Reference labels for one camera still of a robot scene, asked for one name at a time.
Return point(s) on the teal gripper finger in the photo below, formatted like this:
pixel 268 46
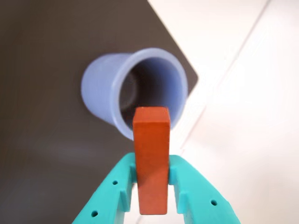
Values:
pixel 201 200
pixel 109 198

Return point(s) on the red wooden block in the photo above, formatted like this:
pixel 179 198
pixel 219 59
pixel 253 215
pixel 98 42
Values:
pixel 151 151

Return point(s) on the dark grey textured mat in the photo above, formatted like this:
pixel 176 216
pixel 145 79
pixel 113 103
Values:
pixel 46 116

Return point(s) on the blue plastic cup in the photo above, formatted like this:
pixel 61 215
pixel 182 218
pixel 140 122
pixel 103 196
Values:
pixel 100 88

